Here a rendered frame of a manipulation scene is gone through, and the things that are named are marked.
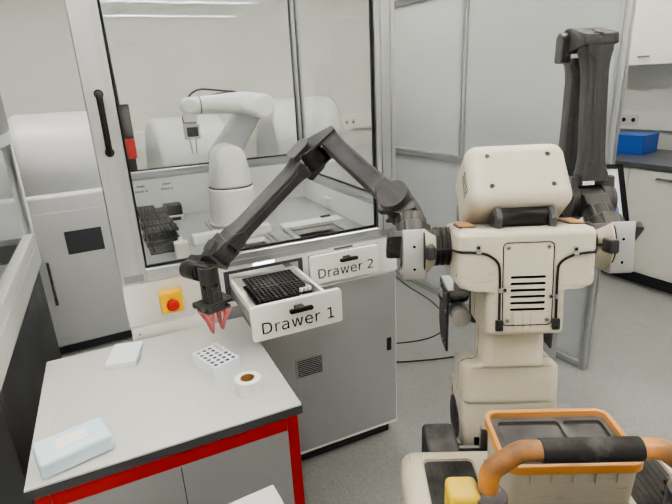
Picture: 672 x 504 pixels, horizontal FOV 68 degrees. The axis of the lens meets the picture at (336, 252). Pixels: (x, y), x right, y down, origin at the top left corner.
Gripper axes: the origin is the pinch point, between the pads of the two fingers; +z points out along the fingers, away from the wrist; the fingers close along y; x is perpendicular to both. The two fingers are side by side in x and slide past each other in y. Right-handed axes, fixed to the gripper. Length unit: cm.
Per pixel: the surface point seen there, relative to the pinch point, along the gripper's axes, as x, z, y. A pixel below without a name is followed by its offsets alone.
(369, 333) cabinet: -5, 33, -70
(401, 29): -115, -100, -237
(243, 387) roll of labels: 21.4, 7.6, 6.7
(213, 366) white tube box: 7.1, 6.8, 6.8
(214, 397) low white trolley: 15.0, 10.7, 11.9
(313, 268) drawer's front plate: -10.8, -1.6, -48.0
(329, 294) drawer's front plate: 16.9, -4.5, -30.1
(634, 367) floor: 59, 91, -208
